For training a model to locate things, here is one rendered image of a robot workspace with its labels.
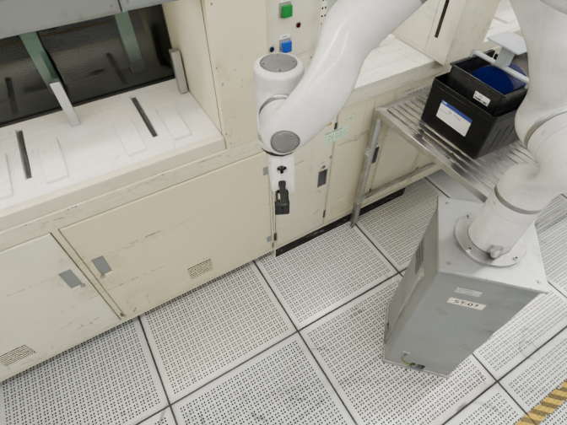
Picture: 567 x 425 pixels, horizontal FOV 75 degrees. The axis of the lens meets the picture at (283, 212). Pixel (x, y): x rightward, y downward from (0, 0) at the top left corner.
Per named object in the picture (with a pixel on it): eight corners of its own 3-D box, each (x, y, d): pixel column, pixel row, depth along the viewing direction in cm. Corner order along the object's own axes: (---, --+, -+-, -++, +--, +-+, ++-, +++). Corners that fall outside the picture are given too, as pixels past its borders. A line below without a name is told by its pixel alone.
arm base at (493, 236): (529, 274, 99) (569, 233, 85) (455, 259, 102) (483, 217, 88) (519, 220, 111) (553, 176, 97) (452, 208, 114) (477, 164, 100)
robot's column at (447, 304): (449, 379, 154) (550, 293, 96) (380, 362, 158) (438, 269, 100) (447, 317, 171) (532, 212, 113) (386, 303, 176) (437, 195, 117)
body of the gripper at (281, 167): (302, 153, 68) (299, 195, 77) (295, 121, 75) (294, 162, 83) (261, 157, 68) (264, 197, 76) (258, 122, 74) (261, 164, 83)
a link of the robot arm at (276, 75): (305, 144, 67) (299, 114, 72) (309, 77, 56) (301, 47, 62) (258, 147, 66) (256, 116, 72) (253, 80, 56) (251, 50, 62)
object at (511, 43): (429, 115, 143) (459, 33, 119) (467, 101, 149) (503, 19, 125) (477, 153, 129) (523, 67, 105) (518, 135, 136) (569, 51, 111)
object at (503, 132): (418, 118, 143) (432, 77, 130) (470, 98, 152) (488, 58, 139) (473, 160, 128) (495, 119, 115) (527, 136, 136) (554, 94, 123)
